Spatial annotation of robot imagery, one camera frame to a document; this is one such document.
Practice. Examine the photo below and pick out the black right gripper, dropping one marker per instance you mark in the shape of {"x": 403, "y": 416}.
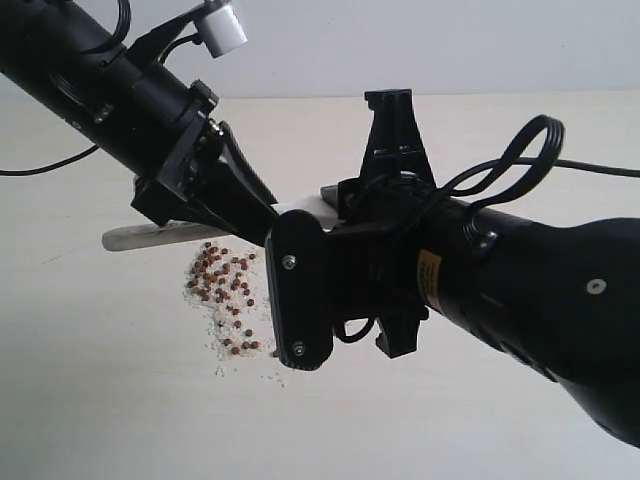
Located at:
{"x": 375, "y": 211}

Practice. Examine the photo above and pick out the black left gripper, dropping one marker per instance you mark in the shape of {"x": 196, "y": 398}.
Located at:
{"x": 243, "y": 203}

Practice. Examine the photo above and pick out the white paint brush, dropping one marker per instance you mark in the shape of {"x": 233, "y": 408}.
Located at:
{"x": 323, "y": 206}

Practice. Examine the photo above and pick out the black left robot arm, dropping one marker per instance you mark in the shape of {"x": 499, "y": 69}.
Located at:
{"x": 120, "y": 97}

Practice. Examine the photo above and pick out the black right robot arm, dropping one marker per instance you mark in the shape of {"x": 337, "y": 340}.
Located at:
{"x": 563, "y": 301}

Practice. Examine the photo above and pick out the pile of grains and pellets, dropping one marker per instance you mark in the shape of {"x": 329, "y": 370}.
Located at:
{"x": 227, "y": 281}

